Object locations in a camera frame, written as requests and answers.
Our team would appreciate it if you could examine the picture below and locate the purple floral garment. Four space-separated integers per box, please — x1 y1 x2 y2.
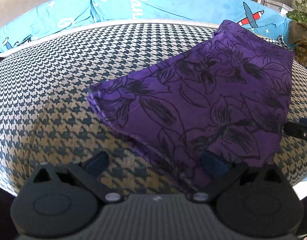
87 20 293 190

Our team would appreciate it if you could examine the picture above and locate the houndstooth sofa seat cover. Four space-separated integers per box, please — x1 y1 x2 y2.
0 18 307 197

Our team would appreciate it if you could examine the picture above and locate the blue printed sofa back cover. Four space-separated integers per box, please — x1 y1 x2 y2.
0 0 290 53

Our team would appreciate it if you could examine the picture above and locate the brown fur blanket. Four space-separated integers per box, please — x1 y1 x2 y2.
288 20 307 67

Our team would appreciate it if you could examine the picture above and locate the green potted plant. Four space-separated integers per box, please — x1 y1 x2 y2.
286 0 307 24

